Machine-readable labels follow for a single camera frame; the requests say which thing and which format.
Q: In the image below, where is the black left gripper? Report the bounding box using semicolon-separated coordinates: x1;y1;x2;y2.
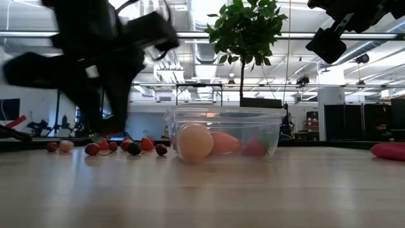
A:
3;11;180;136

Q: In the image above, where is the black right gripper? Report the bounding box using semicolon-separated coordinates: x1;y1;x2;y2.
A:
305;0;393;65

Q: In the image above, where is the orange pink toy peach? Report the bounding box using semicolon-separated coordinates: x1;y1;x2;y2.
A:
177;122;215;164

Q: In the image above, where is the orange toy carrot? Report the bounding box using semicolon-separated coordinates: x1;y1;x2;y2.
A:
210;131;244;156

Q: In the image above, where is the clear plastic tupperware container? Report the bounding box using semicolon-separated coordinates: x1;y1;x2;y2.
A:
163;105;287;165

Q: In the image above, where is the long grey ceiling beam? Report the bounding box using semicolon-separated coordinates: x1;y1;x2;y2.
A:
0;30;405;41

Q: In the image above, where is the green plant in black pot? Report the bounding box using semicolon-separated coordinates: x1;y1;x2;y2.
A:
204;0;289;109

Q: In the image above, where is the black office partition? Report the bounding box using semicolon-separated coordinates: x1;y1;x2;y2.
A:
324;103;392;143

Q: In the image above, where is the person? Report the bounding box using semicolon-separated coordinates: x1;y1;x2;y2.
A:
372;121;395;143

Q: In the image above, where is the red cloth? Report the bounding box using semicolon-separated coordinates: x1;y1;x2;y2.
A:
370;142;405;162

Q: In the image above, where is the dark wall monitor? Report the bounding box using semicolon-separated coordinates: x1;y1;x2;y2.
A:
0;98;21;122

